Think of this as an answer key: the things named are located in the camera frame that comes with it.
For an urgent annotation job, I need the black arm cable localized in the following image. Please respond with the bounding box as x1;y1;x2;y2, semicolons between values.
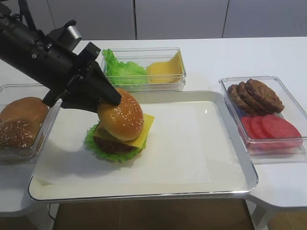
12;0;48;48

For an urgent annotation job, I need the clear patty tomato container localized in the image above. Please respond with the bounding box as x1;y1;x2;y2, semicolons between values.
219;76;307;162

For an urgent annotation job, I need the stack of yellow cheese slices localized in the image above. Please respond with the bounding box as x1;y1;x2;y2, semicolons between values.
147;51;183;83

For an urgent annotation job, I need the silver metal serving tray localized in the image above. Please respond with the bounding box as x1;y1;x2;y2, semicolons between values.
28;91;258;201

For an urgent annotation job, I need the yellow cheese slice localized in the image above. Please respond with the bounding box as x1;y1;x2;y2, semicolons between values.
94;114;154;148

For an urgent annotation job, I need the red tomato slice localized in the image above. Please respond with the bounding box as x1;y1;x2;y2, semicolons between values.
241;116;257;139
251;116;270;139
260;115;302;138

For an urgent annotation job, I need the front red tomato slice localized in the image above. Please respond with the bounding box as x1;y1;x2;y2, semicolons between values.
260;115;302;138

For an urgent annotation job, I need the rear brown meat patty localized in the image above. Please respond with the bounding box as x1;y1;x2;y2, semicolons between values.
227;84;257;116

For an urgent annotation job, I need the top brown meat patty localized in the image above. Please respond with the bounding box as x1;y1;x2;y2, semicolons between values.
246;79;284;113

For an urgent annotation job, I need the rear red tomato slice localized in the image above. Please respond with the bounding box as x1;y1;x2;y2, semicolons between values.
241;116;257;139

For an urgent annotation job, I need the clear bun container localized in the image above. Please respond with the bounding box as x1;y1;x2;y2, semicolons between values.
0;84;61;164

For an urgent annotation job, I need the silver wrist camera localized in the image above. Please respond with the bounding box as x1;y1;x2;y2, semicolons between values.
47;20;82;51

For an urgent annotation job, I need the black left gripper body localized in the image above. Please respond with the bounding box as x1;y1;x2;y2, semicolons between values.
31;40;100;107

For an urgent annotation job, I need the middle brown meat patty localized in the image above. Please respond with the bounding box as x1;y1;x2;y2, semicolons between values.
238;81;266;115

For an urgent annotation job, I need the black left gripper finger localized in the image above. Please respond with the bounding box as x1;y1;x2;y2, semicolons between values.
81;61;121;105
61;81;102;113

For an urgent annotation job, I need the brown meat patty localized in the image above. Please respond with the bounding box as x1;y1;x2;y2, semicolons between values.
227;84;257;116
238;81;266;115
246;79;284;113

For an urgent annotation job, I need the sesame top burger bun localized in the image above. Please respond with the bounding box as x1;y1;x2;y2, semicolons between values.
97;88;144;141

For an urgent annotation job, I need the clear lettuce cheese container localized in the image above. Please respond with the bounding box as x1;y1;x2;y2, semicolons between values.
101;47;186;92

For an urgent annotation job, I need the middle red tomato slice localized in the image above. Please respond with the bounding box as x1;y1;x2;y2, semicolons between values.
251;116;270;139

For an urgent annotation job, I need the green lettuce under burger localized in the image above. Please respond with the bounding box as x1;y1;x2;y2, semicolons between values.
83;124;147;163

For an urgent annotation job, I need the plain brown bun half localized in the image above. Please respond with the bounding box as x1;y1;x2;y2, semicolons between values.
0;97;48;124

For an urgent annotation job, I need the green lettuce in container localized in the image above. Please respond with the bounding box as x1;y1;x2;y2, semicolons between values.
102;49;148;85

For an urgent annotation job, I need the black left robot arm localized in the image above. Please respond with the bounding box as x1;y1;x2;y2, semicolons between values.
0;0;121;113

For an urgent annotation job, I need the brown patty on burger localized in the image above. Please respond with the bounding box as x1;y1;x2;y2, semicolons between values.
94;136;137;154

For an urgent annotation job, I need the sesame bun in container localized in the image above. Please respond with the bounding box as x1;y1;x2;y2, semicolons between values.
0;117;40;149

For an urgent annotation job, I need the white paper tray liner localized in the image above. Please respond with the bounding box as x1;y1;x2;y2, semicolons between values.
34;102;232;184

